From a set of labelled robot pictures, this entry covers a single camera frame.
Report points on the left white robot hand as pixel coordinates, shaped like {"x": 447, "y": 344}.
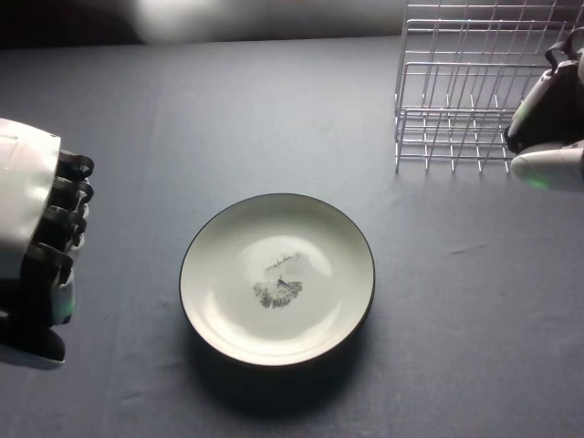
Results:
{"x": 23, "y": 191}

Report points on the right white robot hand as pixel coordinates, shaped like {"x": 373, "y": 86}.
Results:
{"x": 547, "y": 159}

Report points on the white plate with black rim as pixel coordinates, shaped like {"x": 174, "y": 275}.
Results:
{"x": 274, "y": 237}

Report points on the grey table cloth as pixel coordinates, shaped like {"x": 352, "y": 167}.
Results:
{"x": 137, "y": 137}

